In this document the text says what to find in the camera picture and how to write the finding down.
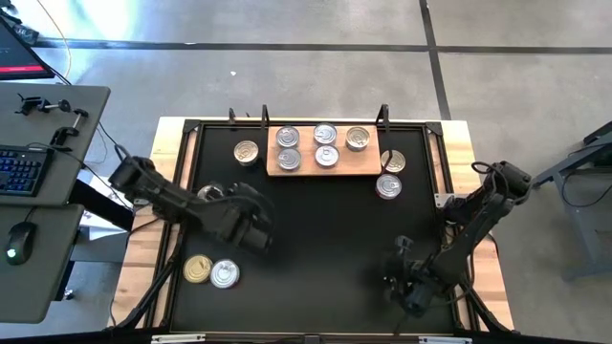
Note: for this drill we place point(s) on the black monitor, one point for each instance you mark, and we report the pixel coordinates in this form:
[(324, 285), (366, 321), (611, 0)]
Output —
[(19, 52)]

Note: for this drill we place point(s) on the black backlit keyboard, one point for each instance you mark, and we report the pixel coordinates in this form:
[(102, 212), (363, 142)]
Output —
[(24, 172)]

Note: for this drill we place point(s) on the person's shoe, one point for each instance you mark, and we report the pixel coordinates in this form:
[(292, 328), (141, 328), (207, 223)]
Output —
[(26, 34), (7, 7)]

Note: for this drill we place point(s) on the blue tuna can silver lid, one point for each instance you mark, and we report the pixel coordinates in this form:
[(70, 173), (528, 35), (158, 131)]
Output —
[(388, 186)]

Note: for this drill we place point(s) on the black table mat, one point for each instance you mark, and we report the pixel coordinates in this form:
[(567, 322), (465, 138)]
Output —
[(325, 248)]

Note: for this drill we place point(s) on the blue tuna can gold lid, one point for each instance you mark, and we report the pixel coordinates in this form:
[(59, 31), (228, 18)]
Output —
[(197, 268)]

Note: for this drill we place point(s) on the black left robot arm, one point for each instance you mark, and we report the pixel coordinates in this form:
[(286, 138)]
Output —
[(167, 200)]

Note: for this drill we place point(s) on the green tuna can gold lid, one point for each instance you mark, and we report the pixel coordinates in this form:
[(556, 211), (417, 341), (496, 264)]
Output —
[(397, 162), (246, 152)]

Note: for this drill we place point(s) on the silver frame end plate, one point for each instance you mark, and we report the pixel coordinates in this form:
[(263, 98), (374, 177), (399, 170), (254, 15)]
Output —
[(177, 338), (444, 340)]

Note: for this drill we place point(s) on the red tuna can silver lid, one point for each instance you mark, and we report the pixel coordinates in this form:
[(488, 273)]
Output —
[(327, 156), (325, 134), (225, 273), (210, 191)]

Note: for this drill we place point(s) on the green tuna can silver lid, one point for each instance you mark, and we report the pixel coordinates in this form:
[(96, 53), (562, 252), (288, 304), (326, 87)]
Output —
[(287, 136), (289, 158)]

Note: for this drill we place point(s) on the grey desk top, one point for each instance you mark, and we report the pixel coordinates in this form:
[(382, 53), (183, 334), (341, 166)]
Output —
[(43, 286), (28, 126)]

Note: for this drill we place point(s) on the blue tuna can pale lid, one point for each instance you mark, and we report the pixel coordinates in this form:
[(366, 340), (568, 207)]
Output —
[(357, 137)]

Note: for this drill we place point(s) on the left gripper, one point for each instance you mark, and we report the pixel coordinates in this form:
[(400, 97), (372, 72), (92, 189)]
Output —
[(251, 224)]

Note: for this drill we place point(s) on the black desk clamp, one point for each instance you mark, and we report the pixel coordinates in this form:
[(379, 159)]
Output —
[(59, 136), (28, 101)]

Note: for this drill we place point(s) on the black computer mouse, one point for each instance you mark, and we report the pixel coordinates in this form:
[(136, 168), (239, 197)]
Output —
[(19, 241)]

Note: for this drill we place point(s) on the black desk leg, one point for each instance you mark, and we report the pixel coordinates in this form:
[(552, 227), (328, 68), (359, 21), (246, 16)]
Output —
[(100, 205)]

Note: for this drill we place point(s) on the wooden shelf with black legs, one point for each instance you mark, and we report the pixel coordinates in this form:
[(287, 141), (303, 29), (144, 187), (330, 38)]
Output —
[(346, 162)]

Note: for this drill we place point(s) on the white box under desk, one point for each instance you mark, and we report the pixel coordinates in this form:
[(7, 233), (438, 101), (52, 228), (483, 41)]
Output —
[(102, 234)]

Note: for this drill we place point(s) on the dark grey desk frame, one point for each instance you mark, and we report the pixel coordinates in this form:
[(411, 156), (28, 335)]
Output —
[(581, 229)]

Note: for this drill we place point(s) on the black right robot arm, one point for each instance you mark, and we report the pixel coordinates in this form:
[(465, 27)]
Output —
[(478, 229)]

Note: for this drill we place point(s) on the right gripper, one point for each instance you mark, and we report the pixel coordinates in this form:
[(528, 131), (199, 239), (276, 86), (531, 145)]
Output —
[(413, 286)]

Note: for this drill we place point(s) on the grey desk foot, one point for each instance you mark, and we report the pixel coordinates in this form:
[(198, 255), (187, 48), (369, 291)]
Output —
[(68, 294)]

